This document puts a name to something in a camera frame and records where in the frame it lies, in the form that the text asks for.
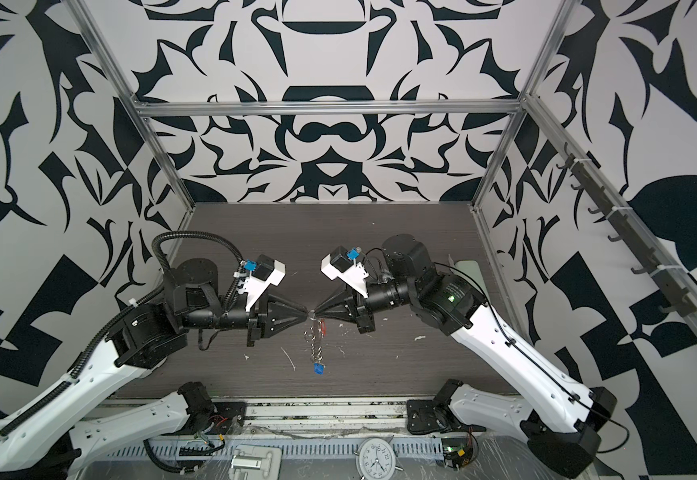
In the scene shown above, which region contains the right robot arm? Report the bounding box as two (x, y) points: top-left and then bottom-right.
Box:
(316, 234), (618, 479)

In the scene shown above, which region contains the mint green glasses case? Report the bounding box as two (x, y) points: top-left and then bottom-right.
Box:
(455, 260), (492, 299)

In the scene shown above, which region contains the small green circuit board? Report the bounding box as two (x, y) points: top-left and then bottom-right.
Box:
(441, 434), (479, 470)

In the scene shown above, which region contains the white plastic hinge block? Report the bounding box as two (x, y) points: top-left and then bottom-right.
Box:
(228, 445), (282, 480)

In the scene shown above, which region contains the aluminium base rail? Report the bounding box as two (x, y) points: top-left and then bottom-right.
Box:
(131, 394), (506, 436)

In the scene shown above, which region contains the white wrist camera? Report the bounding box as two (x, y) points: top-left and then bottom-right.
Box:
(236, 255), (286, 312)
(320, 246), (370, 299)

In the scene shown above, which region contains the white table clock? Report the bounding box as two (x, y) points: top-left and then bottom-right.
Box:
(355, 438), (401, 480)

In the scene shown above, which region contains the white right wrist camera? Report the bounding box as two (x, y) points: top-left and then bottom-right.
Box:
(320, 246), (370, 299)

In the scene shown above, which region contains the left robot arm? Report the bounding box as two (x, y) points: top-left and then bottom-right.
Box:
(0, 231), (308, 479)

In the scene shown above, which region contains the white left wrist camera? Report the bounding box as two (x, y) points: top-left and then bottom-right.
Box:
(236, 255), (286, 312)

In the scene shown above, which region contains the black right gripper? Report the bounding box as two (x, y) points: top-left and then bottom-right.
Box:
(318, 276), (424, 332)

